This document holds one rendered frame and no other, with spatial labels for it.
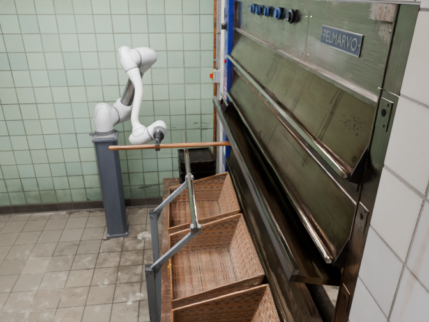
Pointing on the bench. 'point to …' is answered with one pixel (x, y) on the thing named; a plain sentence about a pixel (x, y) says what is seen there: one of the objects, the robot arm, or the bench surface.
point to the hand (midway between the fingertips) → (157, 145)
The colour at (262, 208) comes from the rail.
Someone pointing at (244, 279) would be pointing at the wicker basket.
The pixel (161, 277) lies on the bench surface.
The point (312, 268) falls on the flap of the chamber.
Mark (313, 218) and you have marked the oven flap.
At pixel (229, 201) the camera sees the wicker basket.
